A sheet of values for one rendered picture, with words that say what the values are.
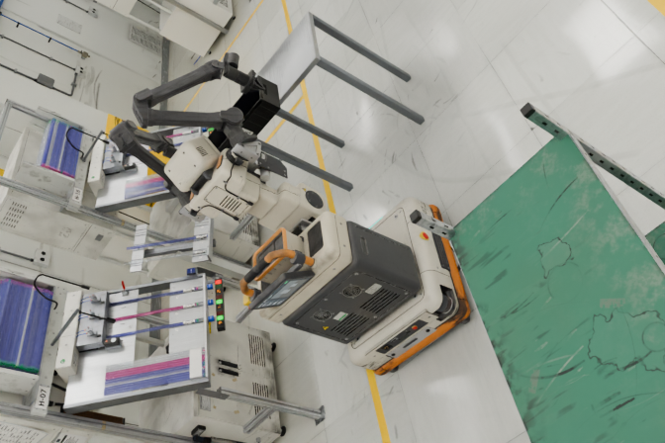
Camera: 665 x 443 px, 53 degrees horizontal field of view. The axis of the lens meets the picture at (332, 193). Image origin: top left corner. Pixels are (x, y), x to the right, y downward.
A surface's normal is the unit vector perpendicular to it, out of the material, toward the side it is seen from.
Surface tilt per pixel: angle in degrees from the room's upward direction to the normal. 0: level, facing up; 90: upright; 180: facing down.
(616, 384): 0
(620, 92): 0
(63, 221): 90
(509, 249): 0
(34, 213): 90
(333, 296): 90
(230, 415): 90
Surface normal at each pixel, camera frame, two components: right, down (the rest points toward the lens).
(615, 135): -0.78, -0.36
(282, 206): 0.00, 0.66
